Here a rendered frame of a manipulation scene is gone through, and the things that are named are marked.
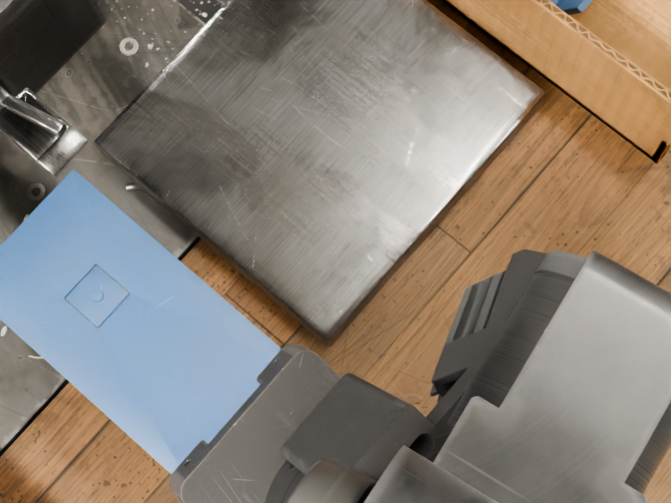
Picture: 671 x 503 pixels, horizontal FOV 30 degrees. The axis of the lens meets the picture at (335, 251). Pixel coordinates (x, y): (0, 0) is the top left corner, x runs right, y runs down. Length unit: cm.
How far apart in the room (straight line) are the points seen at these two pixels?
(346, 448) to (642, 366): 10
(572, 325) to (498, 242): 32
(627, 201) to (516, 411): 35
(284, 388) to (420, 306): 23
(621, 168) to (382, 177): 12
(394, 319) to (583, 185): 12
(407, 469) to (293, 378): 15
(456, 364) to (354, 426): 4
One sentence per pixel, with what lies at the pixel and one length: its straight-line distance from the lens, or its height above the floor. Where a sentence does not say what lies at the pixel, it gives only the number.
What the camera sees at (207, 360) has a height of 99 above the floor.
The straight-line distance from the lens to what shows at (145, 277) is 55.
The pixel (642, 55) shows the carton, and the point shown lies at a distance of 68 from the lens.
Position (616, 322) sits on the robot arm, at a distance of 33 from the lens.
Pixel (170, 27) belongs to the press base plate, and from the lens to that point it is 69.
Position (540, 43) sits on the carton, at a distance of 65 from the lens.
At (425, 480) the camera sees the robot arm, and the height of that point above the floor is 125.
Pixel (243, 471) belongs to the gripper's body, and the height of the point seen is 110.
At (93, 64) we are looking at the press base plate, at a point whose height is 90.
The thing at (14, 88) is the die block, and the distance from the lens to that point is 67.
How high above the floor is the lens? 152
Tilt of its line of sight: 75 degrees down
